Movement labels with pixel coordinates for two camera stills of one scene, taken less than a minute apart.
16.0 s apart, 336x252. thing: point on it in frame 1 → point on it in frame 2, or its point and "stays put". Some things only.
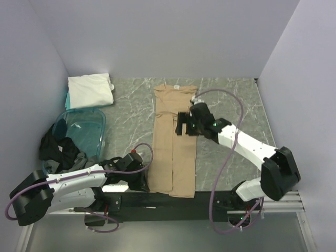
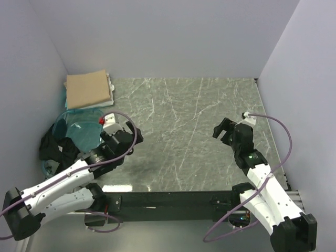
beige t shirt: x=172 y=156 → x=86 y=89
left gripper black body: x=135 y=181 → x=132 y=130
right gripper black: x=185 y=118 → x=227 y=125
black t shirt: x=55 y=145 stays put
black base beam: x=146 y=207 stays put
